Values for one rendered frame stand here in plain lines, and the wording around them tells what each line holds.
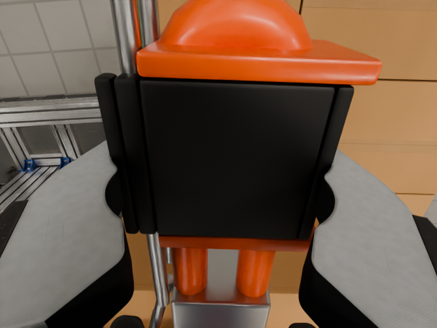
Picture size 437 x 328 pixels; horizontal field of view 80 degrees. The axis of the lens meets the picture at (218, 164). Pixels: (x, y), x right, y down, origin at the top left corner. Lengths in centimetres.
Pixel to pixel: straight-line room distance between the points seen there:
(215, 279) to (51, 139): 133
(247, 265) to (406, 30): 81
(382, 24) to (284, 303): 71
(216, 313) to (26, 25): 150
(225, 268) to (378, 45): 77
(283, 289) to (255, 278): 29
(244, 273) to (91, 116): 118
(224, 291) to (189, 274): 3
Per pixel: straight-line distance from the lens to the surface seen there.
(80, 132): 137
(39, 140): 149
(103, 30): 142
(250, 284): 17
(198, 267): 16
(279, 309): 48
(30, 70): 162
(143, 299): 47
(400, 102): 97
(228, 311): 18
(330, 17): 81
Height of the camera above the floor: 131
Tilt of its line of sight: 59 degrees down
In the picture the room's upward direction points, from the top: 179 degrees counter-clockwise
